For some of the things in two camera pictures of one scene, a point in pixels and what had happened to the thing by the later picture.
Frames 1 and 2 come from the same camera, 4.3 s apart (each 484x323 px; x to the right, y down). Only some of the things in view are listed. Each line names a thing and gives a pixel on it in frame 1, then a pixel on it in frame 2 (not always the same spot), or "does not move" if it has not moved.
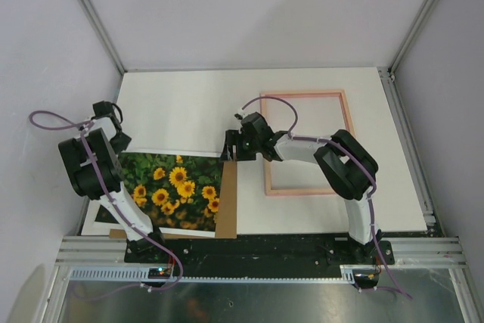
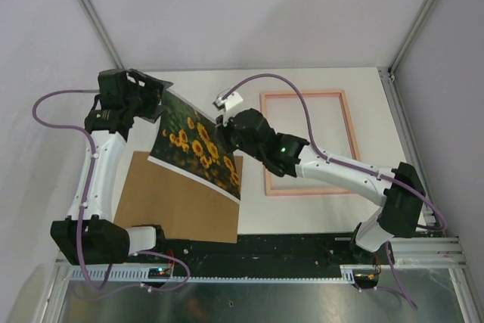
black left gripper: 123,144 to 153,89
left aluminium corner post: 93,12 does not move
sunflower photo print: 178,191 to 188,143
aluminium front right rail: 426,253 does not move
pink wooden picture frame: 267,163 does not move
